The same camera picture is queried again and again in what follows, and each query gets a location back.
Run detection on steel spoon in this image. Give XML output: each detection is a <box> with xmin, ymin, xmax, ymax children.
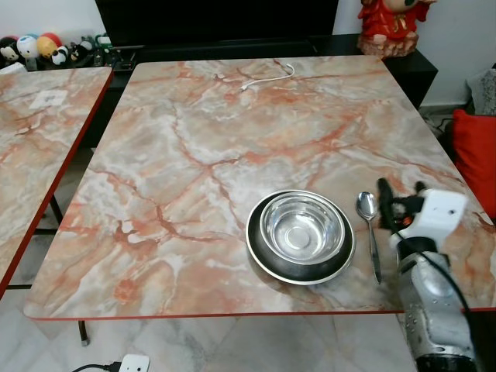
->
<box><xmin>356</xmin><ymin>192</ymin><xmax>383</xmax><ymax>284</ymax></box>

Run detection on black power cable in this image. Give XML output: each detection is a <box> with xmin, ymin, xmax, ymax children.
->
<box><xmin>71</xmin><ymin>361</ymin><xmax>121</xmax><ymax>372</ymax></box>

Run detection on white paper label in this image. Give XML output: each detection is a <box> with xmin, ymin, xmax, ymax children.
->
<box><xmin>31</xmin><ymin>89</ymin><xmax>69</xmax><ymax>109</ymax></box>

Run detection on red figurine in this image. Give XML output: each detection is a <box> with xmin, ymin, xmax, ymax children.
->
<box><xmin>357</xmin><ymin>0</ymin><xmax>436</xmax><ymax>60</ymax></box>

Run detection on black table leg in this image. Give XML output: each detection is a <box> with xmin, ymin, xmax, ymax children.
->
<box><xmin>48</xmin><ymin>194</ymin><xmax>65</xmax><ymax>227</ymax></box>
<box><xmin>77</xmin><ymin>319</ymin><xmax>91</xmax><ymax>346</ymax></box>

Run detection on white charging cable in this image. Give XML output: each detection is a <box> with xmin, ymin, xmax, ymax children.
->
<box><xmin>240</xmin><ymin>64</ymin><xmax>296</xmax><ymax>92</ymax></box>

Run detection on round steel plate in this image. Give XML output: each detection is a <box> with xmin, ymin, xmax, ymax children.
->
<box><xmin>246</xmin><ymin>190</ymin><xmax>357</xmax><ymax>286</ymax></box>

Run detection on blue and white plush toy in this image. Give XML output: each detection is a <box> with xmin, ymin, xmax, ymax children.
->
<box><xmin>17</xmin><ymin>35</ymin><xmax>40</xmax><ymax>62</ymax></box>

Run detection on white power adapter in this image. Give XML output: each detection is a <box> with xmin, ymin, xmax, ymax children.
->
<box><xmin>116</xmin><ymin>354</ymin><xmax>152</xmax><ymax>372</ymax></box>

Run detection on black and white plush toy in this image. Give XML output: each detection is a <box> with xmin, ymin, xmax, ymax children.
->
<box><xmin>0</xmin><ymin>37</ymin><xmax>21</xmax><ymax>66</ymax></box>

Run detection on shiny steel bowl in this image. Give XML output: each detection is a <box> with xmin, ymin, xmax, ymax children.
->
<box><xmin>259</xmin><ymin>194</ymin><xmax>346</xmax><ymax>257</ymax></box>

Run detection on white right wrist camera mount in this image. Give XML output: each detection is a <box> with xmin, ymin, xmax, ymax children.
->
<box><xmin>395</xmin><ymin>188</ymin><xmax>470</xmax><ymax>250</ymax></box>

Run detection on grey cushion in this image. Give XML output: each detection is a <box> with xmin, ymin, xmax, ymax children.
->
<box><xmin>467</xmin><ymin>68</ymin><xmax>496</xmax><ymax>117</ymax></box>

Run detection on black television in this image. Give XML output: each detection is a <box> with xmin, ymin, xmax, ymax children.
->
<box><xmin>95</xmin><ymin>0</ymin><xmax>340</xmax><ymax>49</ymax></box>

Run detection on red and yellow plush toy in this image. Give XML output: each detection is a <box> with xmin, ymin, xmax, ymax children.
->
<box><xmin>37</xmin><ymin>32</ymin><xmax>64</xmax><ymax>60</ymax></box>

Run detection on small panda plush toy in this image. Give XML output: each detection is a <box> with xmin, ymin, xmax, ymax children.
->
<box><xmin>50</xmin><ymin>46</ymin><xmax>71</xmax><ymax>67</ymax></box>

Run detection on red cushion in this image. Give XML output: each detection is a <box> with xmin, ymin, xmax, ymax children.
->
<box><xmin>452</xmin><ymin>108</ymin><xmax>496</xmax><ymax>222</ymax></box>

